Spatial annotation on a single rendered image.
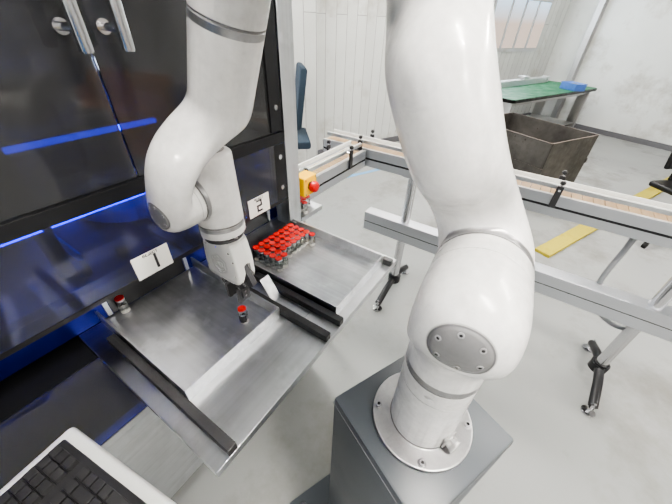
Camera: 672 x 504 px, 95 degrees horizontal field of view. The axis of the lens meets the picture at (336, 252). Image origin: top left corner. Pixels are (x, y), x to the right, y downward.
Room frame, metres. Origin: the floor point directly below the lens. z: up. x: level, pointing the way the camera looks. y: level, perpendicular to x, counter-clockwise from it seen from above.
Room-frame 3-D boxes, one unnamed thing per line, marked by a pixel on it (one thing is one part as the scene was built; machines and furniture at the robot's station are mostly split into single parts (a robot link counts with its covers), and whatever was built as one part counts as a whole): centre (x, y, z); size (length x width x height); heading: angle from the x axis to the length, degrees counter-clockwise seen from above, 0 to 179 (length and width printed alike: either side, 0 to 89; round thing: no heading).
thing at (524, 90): (5.33, -2.91, 0.43); 2.38 x 0.95 x 0.86; 124
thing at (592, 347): (0.94, -1.37, 0.07); 0.50 x 0.08 x 0.14; 148
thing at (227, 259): (0.50, 0.22, 1.09); 0.10 x 0.07 x 0.11; 58
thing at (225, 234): (0.50, 0.22, 1.16); 0.09 x 0.08 x 0.03; 58
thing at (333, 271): (0.73, 0.07, 0.90); 0.34 x 0.26 x 0.04; 58
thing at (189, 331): (0.50, 0.35, 0.90); 0.34 x 0.26 x 0.04; 58
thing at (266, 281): (0.56, 0.13, 0.91); 0.14 x 0.03 x 0.06; 57
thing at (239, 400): (0.60, 0.20, 0.87); 0.70 x 0.48 x 0.02; 148
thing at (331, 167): (1.38, 0.10, 0.92); 0.69 x 0.15 x 0.16; 148
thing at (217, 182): (0.50, 0.22, 1.24); 0.09 x 0.08 x 0.13; 152
